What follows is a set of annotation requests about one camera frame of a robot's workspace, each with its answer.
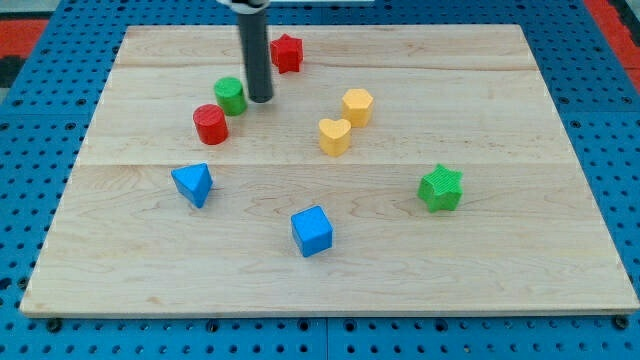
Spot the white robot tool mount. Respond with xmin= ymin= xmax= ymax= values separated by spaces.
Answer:
xmin=217 ymin=0 xmax=271 ymax=14

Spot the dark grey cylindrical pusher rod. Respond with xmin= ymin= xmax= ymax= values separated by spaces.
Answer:
xmin=238 ymin=8 xmax=273 ymax=103

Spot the red star block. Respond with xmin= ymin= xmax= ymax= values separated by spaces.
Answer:
xmin=270 ymin=34 xmax=304 ymax=74

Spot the green cylinder block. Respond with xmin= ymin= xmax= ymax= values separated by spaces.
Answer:
xmin=213 ymin=77 xmax=247 ymax=116

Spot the red cylinder block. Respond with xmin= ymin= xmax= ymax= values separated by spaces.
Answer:
xmin=192 ymin=104 xmax=229 ymax=145

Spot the yellow hexagon block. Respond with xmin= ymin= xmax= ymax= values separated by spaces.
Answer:
xmin=342 ymin=88 xmax=374 ymax=128

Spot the yellow heart block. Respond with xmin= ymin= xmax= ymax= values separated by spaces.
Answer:
xmin=318 ymin=118 xmax=352 ymax=157

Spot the blue triangle block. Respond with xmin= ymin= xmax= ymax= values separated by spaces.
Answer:
xmin=171 ymin=163 xmax=213 ymax=208

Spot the blue cube block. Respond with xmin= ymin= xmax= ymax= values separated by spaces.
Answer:
xmin=290 ymin=205 xmax=333 ymax=257

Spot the green star block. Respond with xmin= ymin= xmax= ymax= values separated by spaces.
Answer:
xmin=417 ymin=164 xmax=463 ymax=213

